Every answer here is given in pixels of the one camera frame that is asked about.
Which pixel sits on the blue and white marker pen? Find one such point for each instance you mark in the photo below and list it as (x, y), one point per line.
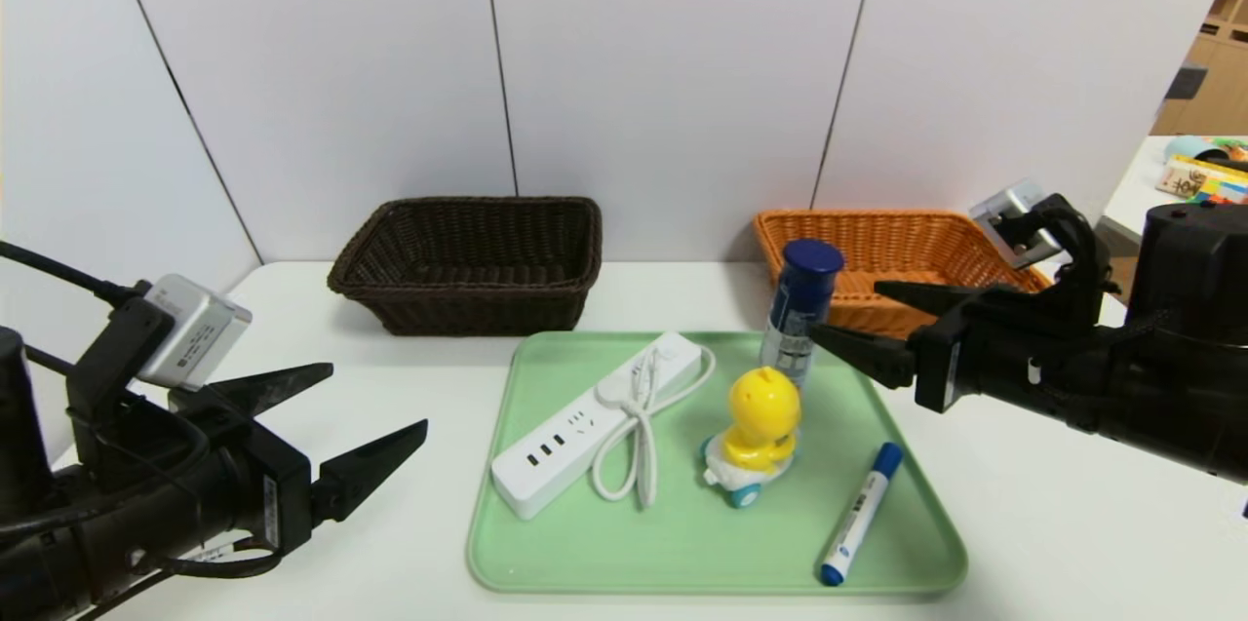
(860, 514)

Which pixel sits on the blue and white bottle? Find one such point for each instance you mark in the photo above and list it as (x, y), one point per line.
(801, 299)

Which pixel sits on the white side table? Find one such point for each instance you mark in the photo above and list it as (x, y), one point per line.
(1133, 197)

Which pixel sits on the orange wicker basket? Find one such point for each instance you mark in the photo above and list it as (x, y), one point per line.
(877, 241)

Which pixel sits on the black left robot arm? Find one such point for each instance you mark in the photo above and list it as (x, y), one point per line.
(58, 553)

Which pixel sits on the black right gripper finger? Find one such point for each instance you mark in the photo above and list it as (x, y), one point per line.
(926, 297)
(873, 358)

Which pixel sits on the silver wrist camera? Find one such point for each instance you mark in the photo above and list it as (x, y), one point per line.
(195, 333)
(1004, 210)

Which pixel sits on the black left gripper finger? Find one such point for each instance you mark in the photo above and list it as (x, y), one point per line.
(253, 392)
(366, 470)

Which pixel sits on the dark brown wicker basket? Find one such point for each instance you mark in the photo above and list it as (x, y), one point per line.
(468, 309)

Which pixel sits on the wooden shelf unit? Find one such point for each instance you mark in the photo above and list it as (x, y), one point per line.
(1219, 95)

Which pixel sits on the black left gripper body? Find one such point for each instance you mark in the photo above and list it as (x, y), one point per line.
(280, 496)

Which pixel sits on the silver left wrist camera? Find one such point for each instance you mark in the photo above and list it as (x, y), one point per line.
(195, 333)

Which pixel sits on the yellow printed cardboard box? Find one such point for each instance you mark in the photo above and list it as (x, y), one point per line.
(1185, 180)

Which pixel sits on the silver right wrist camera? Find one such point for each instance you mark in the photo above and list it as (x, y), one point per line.
(1004, 210)

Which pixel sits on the light green plastic tray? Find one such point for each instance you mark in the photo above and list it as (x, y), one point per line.
(702, 533)

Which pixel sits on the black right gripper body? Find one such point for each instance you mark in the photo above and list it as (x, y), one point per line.
(944, 365)

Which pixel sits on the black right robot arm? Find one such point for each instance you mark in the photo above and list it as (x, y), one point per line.
(1189, 358)

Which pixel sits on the yellow duck toy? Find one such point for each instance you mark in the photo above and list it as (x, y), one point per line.
(762, 407)

